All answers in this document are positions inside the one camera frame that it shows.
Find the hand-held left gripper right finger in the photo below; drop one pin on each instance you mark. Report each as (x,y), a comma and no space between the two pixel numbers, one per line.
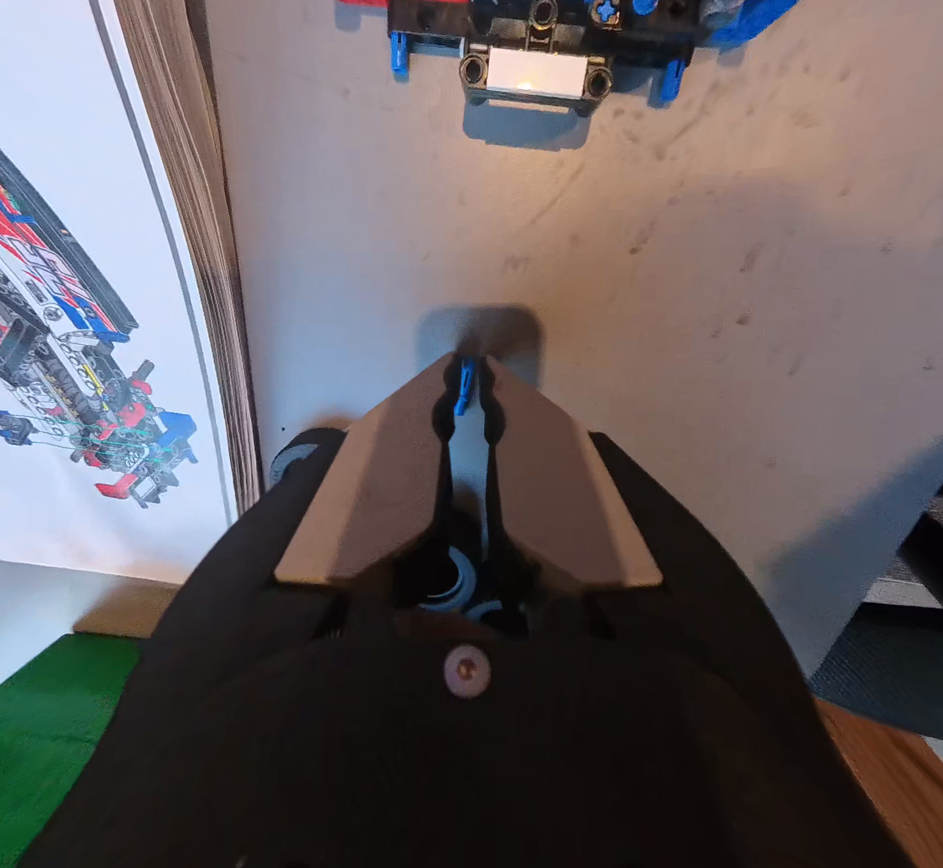
(567,492)

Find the blue brick pin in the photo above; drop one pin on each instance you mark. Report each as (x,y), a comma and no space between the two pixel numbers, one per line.
(464,385)

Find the open instruction booklet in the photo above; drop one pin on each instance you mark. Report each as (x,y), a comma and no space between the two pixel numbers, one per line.
(74,109)

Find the toy brick race car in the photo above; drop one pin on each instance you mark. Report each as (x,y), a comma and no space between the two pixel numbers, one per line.
(545,20)

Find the green plastic bin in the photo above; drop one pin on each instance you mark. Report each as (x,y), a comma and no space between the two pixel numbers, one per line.
(44,735)

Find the grey desk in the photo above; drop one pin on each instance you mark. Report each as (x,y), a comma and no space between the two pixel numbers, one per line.
(663,256)

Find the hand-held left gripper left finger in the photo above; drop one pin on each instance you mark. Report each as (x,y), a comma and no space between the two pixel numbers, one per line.
(368,492)

